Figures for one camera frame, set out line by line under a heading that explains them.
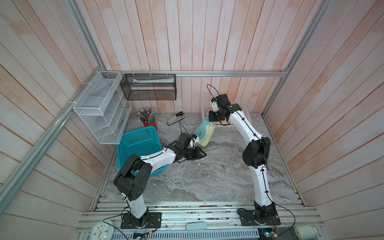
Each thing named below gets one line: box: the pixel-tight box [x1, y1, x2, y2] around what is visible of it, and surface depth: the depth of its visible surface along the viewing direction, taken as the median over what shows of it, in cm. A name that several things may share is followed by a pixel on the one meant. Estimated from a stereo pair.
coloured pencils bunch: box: [136, 107, 156, 124], surface depth 103 cm
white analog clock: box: [90, 220, 114, 240], surface depth 70 cm
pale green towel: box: [193, 115, 216, 147], surface depth 102 cm
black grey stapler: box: [166, 111, 185, 126], surface depth 117 cm
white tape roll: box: [293, 225, 317, 240], surface depth 65 cm
